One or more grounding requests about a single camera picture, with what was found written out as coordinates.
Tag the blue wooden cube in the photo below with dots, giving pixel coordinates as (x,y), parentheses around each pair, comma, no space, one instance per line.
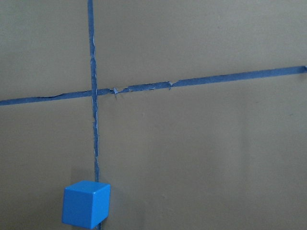
(86,204)

